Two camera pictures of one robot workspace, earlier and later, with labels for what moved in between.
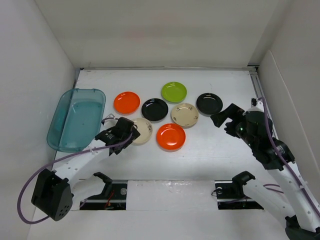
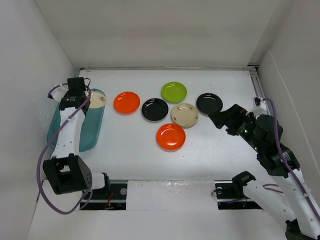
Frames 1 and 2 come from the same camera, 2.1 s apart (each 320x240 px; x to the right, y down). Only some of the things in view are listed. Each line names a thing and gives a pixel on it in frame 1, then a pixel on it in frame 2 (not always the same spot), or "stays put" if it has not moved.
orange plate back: [126, 103] stays put
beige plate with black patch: [145, 128] -> [97, 99]
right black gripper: [233, 111] stays put
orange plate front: [171, 137] stays put
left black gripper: [135, 136] -> [67, 95]
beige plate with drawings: [184, 115] stays put
